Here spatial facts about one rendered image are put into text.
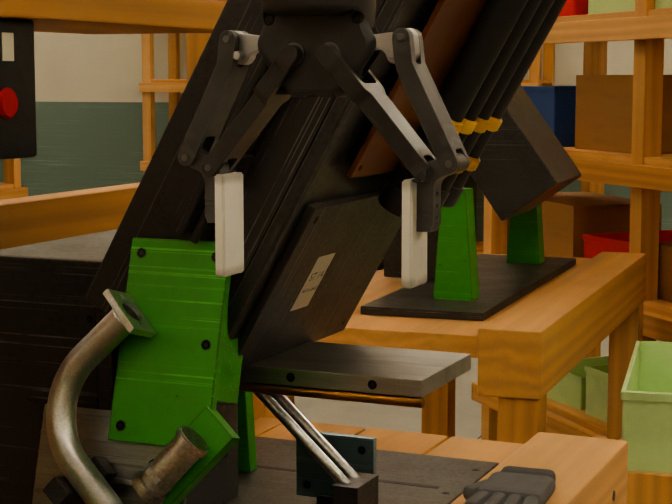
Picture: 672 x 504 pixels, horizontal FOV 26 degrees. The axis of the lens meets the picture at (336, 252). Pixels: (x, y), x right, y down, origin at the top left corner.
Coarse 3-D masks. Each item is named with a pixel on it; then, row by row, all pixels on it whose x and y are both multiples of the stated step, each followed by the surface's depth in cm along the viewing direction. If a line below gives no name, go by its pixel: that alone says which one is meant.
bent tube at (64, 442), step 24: (120, 312) 145; (96, 336) 147; (120, 336) 147; (144, 336) 147; (72, 360) 147; (96, 360) 147; (72, 384) 148; (48, 408) 148; (72, 408) 148; (48, 432) 148; (72, 432) 147; (72, 456) 146; (72, 480) 145; (96, 480) 145
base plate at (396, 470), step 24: (264, 456) 208; (288, 456) 208; (384, 456) 208; (408, 456) 208; (432, 456) 208; (240, 480) 196; (264, 480) 196; (288, 480) 196; (384, 480) 195; (408, 480) 196; (432, 480) 196; (456, 480) 196
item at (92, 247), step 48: (96, 240) 178; (0, 288) 164; (48, 288) 161; (0, 336) 164; (48, 336) 161; (0, 384) 165; (48, 384) 162; (96, 384) 160; (0, 432) 165; (0, 480) 166
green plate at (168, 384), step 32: (160, 256) 149; (192, 256) 148; (128, 288) 150; (160, 288) 149; (192, 288) 147; (224, 288) 146; (160, 320) 148; (192, 320) 147; (224, 320) 146; (128, 352) 149; (160, 352) 147; (192, 352) 146; (224, 352) 149; (128, 384) 148; (160, 384) 147; (192, 384) 145; (224, 384) 149; (128, 416) 148; (160, 416) 146; (192, 416) 145
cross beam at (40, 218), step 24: (72, 192) 208; (96, 192) 208; (120, 192) 214; (0, 216) 188; (24, 216) 192; (48, 216) 197; (72, 216) 203; (96, 216) 208; (120, 216) 214; (0, 240) 188; (24, 240) 192; (48, 240) 198
